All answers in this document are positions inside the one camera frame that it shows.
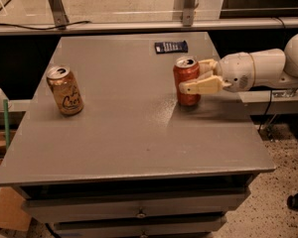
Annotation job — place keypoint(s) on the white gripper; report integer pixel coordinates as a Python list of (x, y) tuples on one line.
[(237, 71)]

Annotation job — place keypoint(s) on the red coke can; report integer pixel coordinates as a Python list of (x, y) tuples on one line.
[(186, 68)]

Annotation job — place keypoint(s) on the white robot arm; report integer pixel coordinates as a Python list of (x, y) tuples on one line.
[(275, 68)]

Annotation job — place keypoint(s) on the yellow LaCroix can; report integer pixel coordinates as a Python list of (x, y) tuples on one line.
[(63, 85)]

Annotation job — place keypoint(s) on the dark blue snack wrapper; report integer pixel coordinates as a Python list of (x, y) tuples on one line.
[(171, 47)]

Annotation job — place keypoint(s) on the grey drawer cabinet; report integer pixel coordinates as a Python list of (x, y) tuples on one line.
[(132, 136)]

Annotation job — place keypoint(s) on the grey drawer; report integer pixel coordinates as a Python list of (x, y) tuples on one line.
[(136, 205), (141, 228)]

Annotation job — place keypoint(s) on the black chair caster wheel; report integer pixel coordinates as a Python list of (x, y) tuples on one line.
[(292, 202)]

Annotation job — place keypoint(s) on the top grey drawer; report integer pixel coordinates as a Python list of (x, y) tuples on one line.
[(136, 205)]

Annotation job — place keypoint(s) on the green stick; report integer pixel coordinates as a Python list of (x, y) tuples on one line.
[(6, 123)]

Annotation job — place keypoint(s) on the brown cardboard box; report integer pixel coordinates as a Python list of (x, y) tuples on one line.
[(12, 216)]

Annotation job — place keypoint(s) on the right metal bracket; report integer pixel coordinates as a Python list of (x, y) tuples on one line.
[(188, 12)]

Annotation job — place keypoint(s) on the metal bracket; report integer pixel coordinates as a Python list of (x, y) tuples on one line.
[(188, 12), (59, 14)]

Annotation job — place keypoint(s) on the left metal bracket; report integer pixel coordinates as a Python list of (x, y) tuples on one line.
[(59, 14)]

